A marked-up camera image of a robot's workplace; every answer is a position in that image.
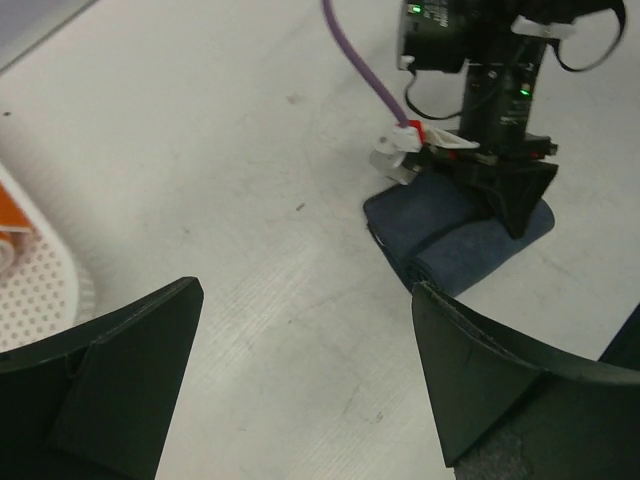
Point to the white perforated plastic basket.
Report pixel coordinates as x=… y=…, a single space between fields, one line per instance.
x=47 y=291

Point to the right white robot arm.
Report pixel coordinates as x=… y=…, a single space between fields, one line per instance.
x=500 y=45

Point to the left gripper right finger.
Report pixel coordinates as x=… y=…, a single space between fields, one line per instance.
x=508 y=406

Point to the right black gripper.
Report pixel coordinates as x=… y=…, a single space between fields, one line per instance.
x=492 y=161

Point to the rolled orange towel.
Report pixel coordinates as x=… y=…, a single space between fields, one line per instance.
x=16 y=230

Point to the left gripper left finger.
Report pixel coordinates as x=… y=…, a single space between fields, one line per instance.
x=96 y=401

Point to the dark blue towel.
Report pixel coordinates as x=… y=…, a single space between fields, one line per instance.
x=430 y=231

